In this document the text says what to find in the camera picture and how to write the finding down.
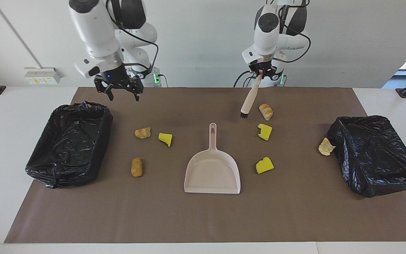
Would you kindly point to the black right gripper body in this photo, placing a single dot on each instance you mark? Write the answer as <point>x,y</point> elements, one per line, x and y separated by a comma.
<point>116,79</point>

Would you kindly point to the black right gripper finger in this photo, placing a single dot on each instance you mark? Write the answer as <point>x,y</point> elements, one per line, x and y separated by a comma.
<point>110,94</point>
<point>137,94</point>

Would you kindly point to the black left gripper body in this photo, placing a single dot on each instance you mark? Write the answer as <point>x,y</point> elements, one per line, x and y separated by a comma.
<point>263,67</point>

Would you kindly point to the beige hand brush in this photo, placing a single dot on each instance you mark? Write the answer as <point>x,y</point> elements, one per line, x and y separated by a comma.
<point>250,100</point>

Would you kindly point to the orange striped toy croissant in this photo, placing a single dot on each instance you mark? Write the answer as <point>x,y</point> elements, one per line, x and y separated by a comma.
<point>266,112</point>
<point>142,133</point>

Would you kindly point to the yellow sponge piece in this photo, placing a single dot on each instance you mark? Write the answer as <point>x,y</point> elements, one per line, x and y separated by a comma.
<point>263,166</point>
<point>265,132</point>
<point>165,138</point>

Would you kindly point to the brown bread roll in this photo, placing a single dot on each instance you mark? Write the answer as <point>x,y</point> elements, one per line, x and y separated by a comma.
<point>136,167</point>

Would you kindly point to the pale ridged bread piece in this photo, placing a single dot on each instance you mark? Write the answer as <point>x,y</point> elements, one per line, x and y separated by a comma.
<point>325,147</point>

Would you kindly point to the beige plastic dustpan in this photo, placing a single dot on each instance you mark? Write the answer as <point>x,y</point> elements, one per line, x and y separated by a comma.
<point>211,173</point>

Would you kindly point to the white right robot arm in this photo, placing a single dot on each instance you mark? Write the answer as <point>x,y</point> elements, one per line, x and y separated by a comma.
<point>93,31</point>

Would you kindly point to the black bag lined bin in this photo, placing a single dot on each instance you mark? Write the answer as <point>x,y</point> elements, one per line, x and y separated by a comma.
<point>375,151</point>
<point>69,148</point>

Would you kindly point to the brown paper table mat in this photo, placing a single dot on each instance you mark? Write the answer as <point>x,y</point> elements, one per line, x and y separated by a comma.
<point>203,218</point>

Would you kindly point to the white wall socket box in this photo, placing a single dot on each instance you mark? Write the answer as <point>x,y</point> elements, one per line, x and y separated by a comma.
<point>41,76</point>

